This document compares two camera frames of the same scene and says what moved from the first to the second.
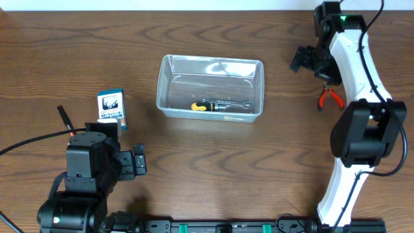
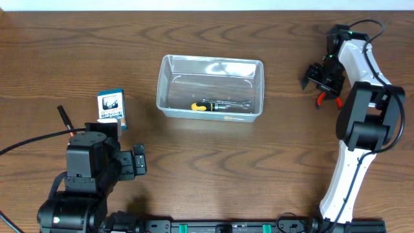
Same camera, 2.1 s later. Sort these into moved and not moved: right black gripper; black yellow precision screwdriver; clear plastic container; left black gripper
Moved: right black gripper
Not moved: clear plastic container; black yellow precision screwdriver; left black gripper
